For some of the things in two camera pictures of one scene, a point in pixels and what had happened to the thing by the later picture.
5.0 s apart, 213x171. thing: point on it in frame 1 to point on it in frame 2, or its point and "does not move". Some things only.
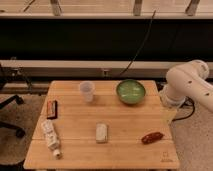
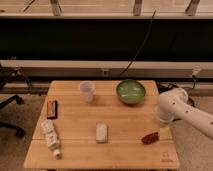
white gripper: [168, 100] to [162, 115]
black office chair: [4, 102] does not move
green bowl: [131, 91] does not move
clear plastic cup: [88, 88] does not move
